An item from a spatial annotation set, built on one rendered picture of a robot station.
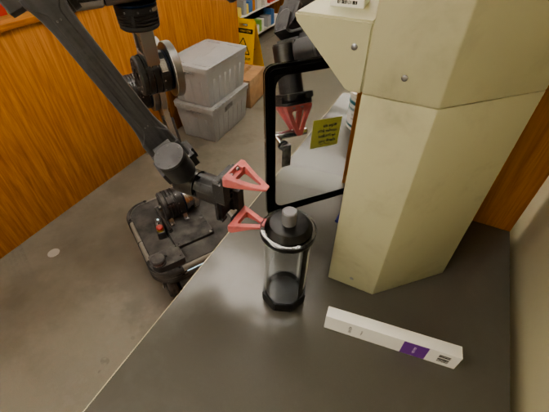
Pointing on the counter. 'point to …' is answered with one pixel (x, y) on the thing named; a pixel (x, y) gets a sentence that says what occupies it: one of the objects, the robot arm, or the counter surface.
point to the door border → (274, 125)
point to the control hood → (341, 38)
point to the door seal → (274, 127)
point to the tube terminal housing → (435, 131)
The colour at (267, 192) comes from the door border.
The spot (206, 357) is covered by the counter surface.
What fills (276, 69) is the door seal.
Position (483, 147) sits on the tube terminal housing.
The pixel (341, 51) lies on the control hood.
